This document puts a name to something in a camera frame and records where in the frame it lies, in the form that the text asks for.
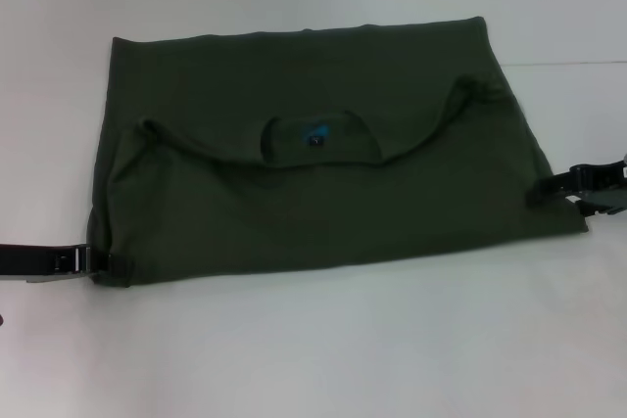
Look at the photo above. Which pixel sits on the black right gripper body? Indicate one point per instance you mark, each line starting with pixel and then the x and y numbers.
pixel 605 190

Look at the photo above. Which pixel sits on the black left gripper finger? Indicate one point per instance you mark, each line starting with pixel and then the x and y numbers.
pixel 115 264

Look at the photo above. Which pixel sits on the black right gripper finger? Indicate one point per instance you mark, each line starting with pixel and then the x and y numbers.
pixel 548 195
pixel 595 210

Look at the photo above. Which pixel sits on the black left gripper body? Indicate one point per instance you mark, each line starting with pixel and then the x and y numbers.
pixel 34 261

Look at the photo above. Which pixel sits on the dark green FREE t-shirt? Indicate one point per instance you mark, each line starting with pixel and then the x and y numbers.
pixel 313 168

